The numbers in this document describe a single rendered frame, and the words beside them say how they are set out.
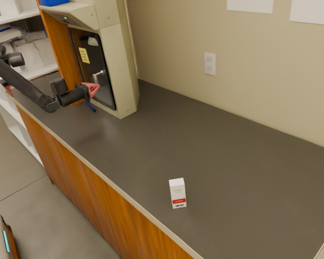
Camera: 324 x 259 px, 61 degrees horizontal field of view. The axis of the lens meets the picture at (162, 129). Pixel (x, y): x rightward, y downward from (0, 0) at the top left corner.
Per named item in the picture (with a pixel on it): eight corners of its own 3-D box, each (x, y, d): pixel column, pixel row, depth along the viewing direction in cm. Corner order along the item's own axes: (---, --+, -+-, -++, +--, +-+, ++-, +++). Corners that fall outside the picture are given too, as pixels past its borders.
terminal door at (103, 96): (88, 95, 165) (68, 26, 143) (117, 111, 145) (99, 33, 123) (86, 96, 165) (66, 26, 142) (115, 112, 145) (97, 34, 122)
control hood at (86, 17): (66, 21, 142) (60, 0, 137) (100, 29, 121) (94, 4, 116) (45, 27, 136) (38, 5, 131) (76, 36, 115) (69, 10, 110)
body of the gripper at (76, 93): (77, 82, 135) (63, 88, 131) (87, 87, 128) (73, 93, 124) (81, 94, 138) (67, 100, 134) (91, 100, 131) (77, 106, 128)
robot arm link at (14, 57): (-4, 47, 144) (-10, 45, 136) (19, 42, 146) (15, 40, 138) (3, 70, 147) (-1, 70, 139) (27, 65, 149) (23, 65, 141)
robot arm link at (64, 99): (58, 106, 130) (63, 109, 126) (53, 93, 126) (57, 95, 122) (72, 100, 133) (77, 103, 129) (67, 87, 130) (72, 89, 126)
